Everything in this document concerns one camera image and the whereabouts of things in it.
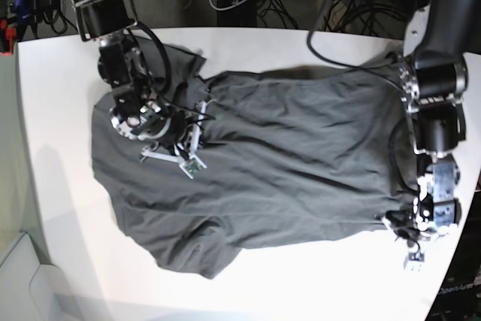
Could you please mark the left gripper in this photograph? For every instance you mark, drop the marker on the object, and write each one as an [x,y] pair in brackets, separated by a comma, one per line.
[424,220]

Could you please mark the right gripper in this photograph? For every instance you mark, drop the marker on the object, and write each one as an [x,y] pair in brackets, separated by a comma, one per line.
[154,122]

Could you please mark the dark grey t-shirt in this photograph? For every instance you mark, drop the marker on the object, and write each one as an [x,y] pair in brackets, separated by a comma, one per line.
[292,156]

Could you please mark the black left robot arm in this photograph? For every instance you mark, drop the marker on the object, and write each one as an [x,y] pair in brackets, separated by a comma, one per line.
[433,78]

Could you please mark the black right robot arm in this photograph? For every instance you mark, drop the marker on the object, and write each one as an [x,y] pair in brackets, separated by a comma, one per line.
[122,63]

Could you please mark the red clamp tool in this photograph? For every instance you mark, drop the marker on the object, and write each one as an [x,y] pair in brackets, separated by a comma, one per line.
[8,38]

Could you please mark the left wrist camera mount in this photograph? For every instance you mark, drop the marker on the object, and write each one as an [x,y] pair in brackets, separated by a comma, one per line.
[413,249]

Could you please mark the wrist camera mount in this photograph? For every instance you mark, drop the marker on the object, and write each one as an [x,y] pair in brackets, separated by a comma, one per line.
[413,249]
[183,149]

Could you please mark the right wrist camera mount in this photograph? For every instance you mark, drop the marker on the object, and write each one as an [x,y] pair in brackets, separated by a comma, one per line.
[183,149]

